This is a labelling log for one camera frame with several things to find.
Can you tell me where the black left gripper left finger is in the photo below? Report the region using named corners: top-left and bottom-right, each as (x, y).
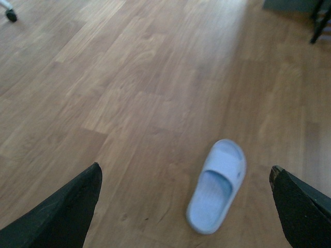
top-left (1, 163), bottom-right (102, 247)

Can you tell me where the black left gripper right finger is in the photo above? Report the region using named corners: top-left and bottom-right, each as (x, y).
top-left (269, 165), bottom-right (330, 247)

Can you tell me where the light blue slide sandal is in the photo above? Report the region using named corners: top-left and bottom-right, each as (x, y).
top-left (186, 139), bottom-right (247, 235)

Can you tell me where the black metal shoe rack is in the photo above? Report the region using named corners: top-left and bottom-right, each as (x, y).
top-left (310, 0), bottom-right (330, 44)

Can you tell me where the black caster wheel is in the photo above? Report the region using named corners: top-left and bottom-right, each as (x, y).
top-left (5, 9), bottom-right (17, 22)

